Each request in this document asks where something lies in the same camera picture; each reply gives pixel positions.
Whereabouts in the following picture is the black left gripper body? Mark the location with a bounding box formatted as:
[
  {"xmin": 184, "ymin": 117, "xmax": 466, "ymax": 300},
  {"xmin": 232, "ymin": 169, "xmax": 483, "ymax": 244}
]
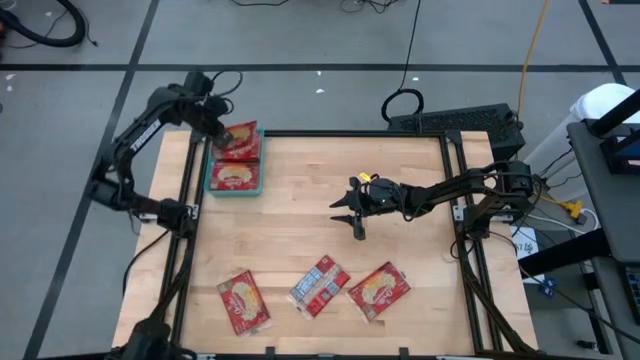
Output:
[{"xmin": 193, "ymin": 94, "xmax": 233, "ymax": 136}]

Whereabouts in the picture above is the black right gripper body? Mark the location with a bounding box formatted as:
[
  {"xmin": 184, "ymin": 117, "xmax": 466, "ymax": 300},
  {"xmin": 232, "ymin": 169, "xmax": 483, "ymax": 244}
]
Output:
[{"xmin": 348, "ymin": 175, "xmax": 405, "ymax": 221}]

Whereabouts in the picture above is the teal plastic basket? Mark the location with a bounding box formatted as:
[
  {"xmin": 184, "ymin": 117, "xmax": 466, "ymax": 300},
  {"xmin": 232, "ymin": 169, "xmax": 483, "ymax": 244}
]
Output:
[{"xmin": 202, "ymin": 127, "xmax": 265, "ymax": 198}]

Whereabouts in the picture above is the black computer case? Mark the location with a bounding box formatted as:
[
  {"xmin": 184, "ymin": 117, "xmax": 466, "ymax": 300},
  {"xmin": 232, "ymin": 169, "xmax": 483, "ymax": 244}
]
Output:
[{"xmin": 387, "ymin": 103, "xmax": 527, "ymax": 169}]

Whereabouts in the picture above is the white paper label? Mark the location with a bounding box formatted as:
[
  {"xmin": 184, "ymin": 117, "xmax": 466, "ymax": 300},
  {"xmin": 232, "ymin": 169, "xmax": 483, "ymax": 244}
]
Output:
[{"xmin": 509, "ymin": 238, "xmax": 546, "ymax": 284}]

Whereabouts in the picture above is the yellow plug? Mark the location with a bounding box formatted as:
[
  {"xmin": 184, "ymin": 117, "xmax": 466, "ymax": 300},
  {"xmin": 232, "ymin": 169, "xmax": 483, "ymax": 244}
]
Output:
[{"xmin": 552, "ymin": 198, "xmax": 585, "ymax": 220}]

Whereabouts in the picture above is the black metal beam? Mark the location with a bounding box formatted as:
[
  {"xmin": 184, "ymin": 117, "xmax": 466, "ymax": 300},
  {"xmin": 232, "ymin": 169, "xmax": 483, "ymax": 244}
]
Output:
[{"xmin": 518, "ymin": 228, "xmax": 612, "ymax": 277}]

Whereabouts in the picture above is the grey metal cart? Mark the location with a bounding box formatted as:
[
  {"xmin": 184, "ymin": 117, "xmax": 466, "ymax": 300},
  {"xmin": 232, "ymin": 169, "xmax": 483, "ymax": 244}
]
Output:
[{"xmin": 566, "ymin": 119, "xmax": 640, "ymax": 360}]

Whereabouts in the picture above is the white bin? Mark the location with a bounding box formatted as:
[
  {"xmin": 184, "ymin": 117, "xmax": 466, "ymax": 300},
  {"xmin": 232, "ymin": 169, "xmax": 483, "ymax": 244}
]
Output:
[{"xmin": 522, "ymin": 82, "xmax": 639, "ymax": 189}]

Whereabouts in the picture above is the black and blue device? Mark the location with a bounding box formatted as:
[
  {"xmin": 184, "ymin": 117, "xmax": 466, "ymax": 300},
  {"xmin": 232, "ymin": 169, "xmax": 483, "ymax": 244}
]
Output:
[{"xmin": 599, "ymin": 133, "xmax": 640, "ymax": 176}]

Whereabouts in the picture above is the black pole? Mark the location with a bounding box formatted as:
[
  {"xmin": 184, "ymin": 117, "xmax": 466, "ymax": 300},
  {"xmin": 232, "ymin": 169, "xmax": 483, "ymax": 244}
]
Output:
[{"xmin": 589, "ymin": 88, "xmax": 640, "ymax": 136}]

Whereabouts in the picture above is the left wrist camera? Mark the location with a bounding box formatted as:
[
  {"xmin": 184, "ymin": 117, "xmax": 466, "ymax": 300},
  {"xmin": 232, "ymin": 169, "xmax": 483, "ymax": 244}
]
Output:
[{"xmin": 185, "ymin": 71, "xmax": 214, "ymax": 96}]

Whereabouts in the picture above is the black aluminium table frame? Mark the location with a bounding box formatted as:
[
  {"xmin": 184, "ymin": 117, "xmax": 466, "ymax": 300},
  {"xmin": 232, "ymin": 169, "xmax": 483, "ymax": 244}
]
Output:
[{"xmin": 107, "ymin": 128, "xmax": 539, "ymax": 360}]

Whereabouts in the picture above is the black hanging cable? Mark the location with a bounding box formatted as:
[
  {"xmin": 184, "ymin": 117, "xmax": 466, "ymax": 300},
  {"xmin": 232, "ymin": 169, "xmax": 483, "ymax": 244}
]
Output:
[{"xmin": 380, "ymin": 0, "xmax": 425, "ymax": 124}]

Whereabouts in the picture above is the thick black hose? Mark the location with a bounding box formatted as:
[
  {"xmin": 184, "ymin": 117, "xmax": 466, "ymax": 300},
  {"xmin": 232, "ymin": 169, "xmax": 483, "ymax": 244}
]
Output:
[{"xmin": 0, "ymin": 0, "xmax": 87, "ymax": 50}]

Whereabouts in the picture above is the white cable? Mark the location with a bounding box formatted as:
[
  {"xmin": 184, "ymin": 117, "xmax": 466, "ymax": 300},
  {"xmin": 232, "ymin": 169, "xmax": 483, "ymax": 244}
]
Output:
[{"xmin": 524, "ymin": 207, "xmax": 601, "ymax": 236}]

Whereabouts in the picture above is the yellow hanging cable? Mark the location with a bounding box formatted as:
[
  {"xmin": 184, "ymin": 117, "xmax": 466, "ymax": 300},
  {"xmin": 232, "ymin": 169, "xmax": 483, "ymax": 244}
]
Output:
[{"xmin": 516, "ymin": 0, "xmax": 551, "ymax": 120}]

